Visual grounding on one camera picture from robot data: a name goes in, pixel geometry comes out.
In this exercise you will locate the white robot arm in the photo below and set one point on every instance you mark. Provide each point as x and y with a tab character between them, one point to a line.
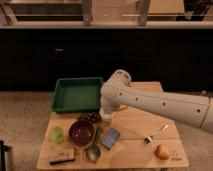
196	111

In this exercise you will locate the purple bowl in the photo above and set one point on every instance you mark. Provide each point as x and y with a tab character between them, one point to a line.
81	132

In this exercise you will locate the green plastic tray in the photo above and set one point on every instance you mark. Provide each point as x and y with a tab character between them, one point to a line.
77	95

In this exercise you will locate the white cup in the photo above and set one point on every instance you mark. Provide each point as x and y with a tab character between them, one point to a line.
107	119

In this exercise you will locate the bunch of dark grapes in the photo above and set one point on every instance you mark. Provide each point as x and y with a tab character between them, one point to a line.
90	117

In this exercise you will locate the blue sponge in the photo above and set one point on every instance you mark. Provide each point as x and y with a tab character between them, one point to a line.
110	138

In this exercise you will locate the wooden folding table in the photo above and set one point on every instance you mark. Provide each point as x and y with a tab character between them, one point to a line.
130	151

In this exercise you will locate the silver fork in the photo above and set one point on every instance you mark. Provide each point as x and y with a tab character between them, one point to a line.
149	139

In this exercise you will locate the small green cup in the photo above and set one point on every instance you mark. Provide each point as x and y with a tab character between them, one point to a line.
56	135

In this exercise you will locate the wooden block brush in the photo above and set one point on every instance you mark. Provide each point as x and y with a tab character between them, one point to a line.
60	156

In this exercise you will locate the orange fruit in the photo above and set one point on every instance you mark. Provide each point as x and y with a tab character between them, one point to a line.
162	152

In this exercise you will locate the metal spoon green handle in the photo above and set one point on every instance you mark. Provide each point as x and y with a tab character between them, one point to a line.
93	152

